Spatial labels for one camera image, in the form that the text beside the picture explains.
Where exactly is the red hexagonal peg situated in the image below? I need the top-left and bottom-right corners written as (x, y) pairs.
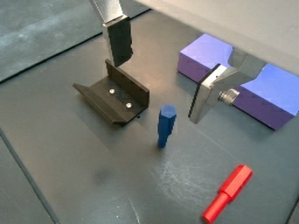
top-left (202, 164), bottom-right (253, 224)

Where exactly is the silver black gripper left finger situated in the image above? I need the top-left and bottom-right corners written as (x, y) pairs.
top-left (90, 0), bottom-right (134, 67)

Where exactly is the blue hexagonal peg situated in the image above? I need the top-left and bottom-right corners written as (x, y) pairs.
top-left (158, 104), bottom-right (177, 148)

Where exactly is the purple base block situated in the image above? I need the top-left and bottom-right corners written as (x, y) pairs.
top-left (178, 34), bottom-right (299, 130)

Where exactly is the black angle bracket holder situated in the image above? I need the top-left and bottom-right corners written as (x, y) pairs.
top-left (74, 59), bottom-right (150, 126)

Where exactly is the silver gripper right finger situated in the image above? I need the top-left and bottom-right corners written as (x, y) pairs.
top-left (189, 48), bottom-right (268, 124)

